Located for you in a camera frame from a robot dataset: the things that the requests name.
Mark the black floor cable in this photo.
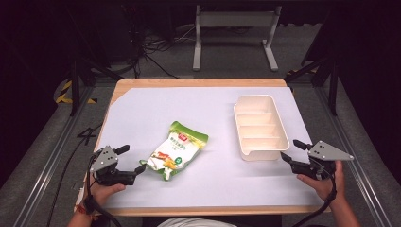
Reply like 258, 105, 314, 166
46, 124, 105, 227

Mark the person's left hand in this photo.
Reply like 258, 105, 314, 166
84, 173, 127, 208

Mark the white table mat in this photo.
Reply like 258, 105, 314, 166
94, 86, 326, 210

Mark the hand-held gripper cable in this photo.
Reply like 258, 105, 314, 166
290, 171, 338, 227
82, 154, 123, 227

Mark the yellow and black hazard tape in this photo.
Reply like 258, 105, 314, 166
54, 79, 98, 105

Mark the black metal stand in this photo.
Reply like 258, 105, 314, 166
66, 55, 125, 117
284, 46, 340, 117

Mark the bundle of floor cables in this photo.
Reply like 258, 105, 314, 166
121, 6, 198, 80

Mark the person's right hand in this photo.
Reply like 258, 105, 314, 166
296, 160, 347, 203

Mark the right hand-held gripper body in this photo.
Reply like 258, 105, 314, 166
290, 140, 355, 182

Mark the right hand-held gripper cable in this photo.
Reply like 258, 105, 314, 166
290, 171, 338, 227

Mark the red wristband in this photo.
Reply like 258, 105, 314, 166
75, 203, 96, 220

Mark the person's white clothing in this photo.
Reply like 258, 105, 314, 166
156, 218, 238, 227

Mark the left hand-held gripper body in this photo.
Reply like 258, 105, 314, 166
89, 145, 137, 187

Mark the white metal stand frame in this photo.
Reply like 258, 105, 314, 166
192, 4, 283, 73

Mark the white divided plastic container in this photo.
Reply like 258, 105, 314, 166
233, 94, 290, 162

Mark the left hand-held gripper cable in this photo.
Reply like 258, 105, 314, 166
82, 154, 123, 227

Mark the green and white snack bag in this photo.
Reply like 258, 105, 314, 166
139, 120, 210, 183

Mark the aluminium floor rail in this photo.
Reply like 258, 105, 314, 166
314, 85, 394, 227
11, 85, 96, 227

